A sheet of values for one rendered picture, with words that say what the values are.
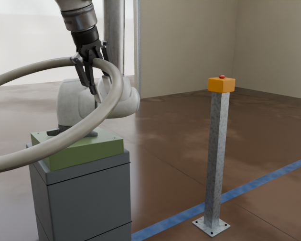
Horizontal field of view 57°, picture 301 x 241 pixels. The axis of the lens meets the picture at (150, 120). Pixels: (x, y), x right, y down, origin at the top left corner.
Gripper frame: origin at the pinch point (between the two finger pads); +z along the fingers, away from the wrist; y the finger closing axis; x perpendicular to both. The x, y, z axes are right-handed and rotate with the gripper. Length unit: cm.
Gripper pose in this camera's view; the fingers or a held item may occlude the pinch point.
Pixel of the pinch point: (102, 90)
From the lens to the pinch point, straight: 91.6
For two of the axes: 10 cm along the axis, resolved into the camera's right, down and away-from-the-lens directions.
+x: 7.4, 2.8, -6.0
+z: 1.7, 8.0, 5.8
